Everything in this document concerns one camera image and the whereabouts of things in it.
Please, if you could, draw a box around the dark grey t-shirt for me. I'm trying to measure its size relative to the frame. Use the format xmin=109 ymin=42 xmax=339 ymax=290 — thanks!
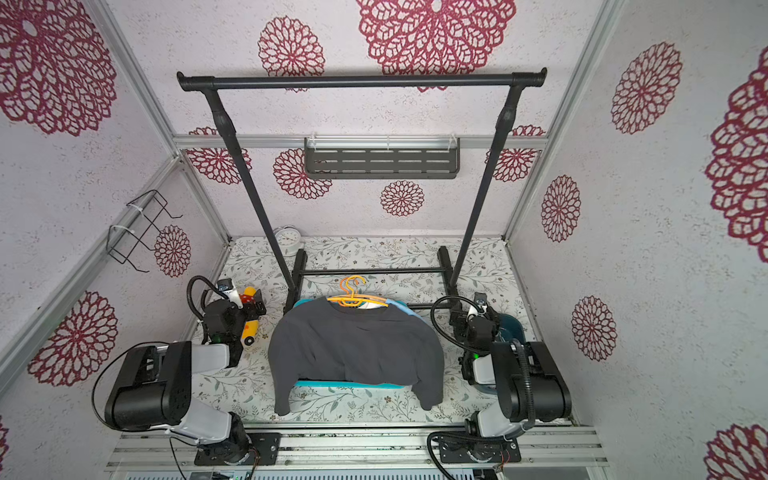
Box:
xmin=268 ymin=299 xmax=445 ymax=416

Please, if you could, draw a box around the yellow plastic hanger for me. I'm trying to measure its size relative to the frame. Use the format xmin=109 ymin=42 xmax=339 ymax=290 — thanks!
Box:
xmin=326 ymin=275 xmax=388 ymax=309

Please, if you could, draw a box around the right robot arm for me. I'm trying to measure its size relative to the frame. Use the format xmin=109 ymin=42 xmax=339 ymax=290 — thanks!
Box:
xmin=451 ymin=300 xmax=572 ymax=441

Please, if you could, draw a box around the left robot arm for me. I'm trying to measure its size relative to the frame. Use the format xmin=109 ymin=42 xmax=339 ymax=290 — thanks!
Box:
xmin=99 ymin=292 xmax=275 ymax=465

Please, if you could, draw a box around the orange plastic hanger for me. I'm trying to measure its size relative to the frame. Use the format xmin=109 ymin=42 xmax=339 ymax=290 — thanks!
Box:
xmin=339 ymin=275 xmax=367 ymax=299

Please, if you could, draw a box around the yellow plush toy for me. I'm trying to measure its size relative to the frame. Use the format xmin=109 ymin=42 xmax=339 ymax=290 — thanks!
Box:
xmin=240 ymin=286 xmax=266 ymax=347

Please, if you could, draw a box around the dark teal clothespin bin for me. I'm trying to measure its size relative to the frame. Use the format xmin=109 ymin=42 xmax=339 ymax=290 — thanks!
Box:
xmin=494 ymin=313 xmax=527 ymax=347

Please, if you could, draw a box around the black clothes rack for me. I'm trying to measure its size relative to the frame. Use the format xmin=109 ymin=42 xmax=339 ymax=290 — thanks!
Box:
xmin=177 ymin=68 xmax=548 ymax=312

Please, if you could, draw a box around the light blue garment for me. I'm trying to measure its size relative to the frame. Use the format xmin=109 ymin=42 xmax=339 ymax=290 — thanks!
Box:
xmin=358 ymin=299 xmax=427 ymax=323

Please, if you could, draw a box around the white alarm clock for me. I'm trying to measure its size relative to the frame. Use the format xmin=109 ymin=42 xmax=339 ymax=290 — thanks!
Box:
xmin=274 ymin=226 xmax=303 ymax=256

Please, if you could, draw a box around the teal laundry basket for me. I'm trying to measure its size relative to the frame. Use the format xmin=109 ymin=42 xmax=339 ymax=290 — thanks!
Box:
xmin=292 ymin=296 xmax=421 ymax=391

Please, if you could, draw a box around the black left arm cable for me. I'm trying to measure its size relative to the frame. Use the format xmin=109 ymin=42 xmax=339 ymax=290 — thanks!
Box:
xmin=186 ymin=275 xmax=224 ymax=322

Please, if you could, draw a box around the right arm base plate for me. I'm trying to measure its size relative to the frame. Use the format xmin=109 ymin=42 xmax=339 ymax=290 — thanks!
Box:
xmin=432 ymin=433 xmax=522 ymax=465

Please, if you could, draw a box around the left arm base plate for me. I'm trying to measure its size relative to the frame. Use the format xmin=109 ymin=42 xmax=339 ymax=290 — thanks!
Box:
xmin=193 ymin=431 xmax=282 ymax=467

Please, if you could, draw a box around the black wire wall basket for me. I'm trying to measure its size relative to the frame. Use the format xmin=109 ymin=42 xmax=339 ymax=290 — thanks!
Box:
xmin=105 ymin=189 xmax=182 ymax=274

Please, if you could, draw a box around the black wall shelf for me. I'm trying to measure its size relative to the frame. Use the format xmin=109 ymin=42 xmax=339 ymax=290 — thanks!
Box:
xmin=304 ymin=137 xmax=460 ymax=180

